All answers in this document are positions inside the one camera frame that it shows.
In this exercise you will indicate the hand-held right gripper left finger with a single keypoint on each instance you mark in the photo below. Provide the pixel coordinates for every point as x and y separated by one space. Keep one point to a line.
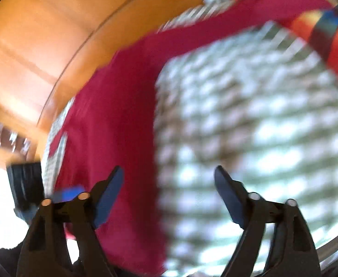
109 197

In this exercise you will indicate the colourful striped blanket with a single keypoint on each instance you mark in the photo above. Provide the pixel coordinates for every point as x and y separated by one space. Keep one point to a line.
324 34

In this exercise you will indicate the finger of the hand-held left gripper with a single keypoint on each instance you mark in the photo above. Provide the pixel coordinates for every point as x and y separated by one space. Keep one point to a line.
68 194

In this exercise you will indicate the red fleece garment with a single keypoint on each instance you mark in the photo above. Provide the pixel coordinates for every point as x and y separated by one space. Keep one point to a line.
114 106

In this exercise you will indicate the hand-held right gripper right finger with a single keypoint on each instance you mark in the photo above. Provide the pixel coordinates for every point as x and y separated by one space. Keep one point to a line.
229 197

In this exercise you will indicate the green white checked bed sheet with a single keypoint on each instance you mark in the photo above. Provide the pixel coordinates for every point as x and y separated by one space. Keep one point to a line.
244 121

